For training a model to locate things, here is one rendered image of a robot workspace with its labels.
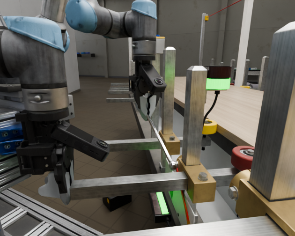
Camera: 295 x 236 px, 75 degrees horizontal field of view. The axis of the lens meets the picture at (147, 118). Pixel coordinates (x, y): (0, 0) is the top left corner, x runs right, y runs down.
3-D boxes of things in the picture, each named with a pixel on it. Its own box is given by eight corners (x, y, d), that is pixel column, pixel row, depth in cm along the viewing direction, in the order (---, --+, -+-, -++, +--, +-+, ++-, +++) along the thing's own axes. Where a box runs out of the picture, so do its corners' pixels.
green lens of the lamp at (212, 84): (208, 89, 41) (209, 79, 41) (197, 86, 47) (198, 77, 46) (234, 89, 42) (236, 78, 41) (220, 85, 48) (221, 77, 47)
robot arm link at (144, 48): (160, 41, 59) (136, 40, 55) (160, 56, 60) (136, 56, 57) (149, 43, 66) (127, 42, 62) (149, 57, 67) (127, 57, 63)
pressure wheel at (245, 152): (239, 204, 44) (246, 159, 41) (221, 184, 52) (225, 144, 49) (270, 201, 46) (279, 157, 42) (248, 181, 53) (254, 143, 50)
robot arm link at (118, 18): (88, 9, 59) (116, 4, 54) (111, 17, 69) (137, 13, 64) (90, 37, 61) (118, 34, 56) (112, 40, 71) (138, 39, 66)
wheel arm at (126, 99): (106, 103, 161) (106, 98, 160) (106, 102, 164) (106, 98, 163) (158, 102, 167) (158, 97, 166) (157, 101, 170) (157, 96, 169)
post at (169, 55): (162, 176, 76) (165, 46, 63) (160, 172, 79) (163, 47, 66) (171, 175, 76) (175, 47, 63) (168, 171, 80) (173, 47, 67)
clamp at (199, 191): (192, 204, 41) (194, 183, 40) (174, 170, 54) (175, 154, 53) (217, 201, 42) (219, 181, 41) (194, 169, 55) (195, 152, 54)
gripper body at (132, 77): (147, 91, 71) (147, 56, 68) (159, 94, 64) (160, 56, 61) (128, 92, 68) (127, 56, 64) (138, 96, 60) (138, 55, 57)
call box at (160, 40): (149, 55, 86) (149, 36, 84) (146, 55, 93) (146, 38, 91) (164, 55, 87) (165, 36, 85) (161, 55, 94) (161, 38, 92)
